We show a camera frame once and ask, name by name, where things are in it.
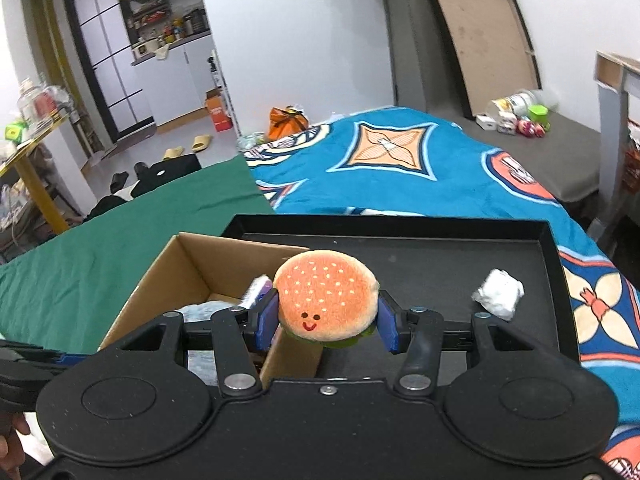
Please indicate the yellow slipper left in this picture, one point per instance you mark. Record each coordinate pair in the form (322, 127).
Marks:
(172, 153)

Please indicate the orange cardboard box floor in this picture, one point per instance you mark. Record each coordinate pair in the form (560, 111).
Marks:
(214, 102)

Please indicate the light blue fluffy towel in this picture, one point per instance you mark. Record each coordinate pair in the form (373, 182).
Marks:
(203, 312)

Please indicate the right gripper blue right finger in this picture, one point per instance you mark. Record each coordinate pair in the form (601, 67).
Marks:
(418, 334)

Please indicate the orange bag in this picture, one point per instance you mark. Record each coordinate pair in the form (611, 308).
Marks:
(286, 121)

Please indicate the yellow table with items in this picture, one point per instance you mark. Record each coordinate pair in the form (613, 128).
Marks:
(43, 116)

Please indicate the green cloth sheet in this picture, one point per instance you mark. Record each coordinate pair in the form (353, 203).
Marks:
(65, 294)

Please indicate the person left hand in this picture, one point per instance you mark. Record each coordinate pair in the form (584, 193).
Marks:
(12, 451)

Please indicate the brown cardboard box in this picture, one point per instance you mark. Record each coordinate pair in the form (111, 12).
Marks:
(194, 268)

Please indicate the blue patterned blanket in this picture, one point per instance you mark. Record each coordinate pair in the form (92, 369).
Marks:
(402, 161)

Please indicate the black laptop bag floor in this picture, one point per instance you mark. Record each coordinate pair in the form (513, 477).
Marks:
(152, 177)

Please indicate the hamburger plush toy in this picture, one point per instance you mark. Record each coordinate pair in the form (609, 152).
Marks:
(327, 297)

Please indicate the yellow slipper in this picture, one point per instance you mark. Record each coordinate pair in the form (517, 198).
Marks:
(201, 143)
(172, 153)

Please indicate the white soft wad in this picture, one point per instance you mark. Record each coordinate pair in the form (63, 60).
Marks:
(499, 294)

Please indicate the grey mattress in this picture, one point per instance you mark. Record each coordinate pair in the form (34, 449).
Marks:
(566, 161)

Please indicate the brown leaning board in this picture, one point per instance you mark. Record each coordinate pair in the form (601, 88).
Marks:
(489, 50)

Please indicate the green cup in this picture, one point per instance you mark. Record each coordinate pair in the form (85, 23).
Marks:
(539, 115)

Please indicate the yellow slipper right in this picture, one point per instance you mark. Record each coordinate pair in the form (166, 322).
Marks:
(201, 143)

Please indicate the white grey side table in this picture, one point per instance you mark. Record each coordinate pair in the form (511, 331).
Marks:
(617, 78)

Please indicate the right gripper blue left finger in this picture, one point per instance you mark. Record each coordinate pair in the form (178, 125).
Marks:
(237, 333)

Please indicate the tissue pack white purple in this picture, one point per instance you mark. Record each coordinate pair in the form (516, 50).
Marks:
(257, 289)

